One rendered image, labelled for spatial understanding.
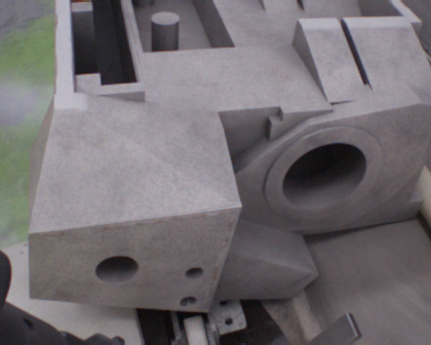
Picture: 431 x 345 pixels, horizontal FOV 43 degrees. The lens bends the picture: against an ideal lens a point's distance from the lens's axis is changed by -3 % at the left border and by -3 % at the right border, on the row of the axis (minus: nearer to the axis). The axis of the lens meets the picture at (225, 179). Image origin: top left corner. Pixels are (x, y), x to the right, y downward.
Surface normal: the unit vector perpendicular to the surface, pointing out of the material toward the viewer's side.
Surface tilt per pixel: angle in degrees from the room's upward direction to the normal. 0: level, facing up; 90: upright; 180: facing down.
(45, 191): 38
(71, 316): 0
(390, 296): 0
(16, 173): 0
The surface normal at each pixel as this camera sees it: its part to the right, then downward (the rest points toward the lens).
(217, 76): 0.07, -0.72
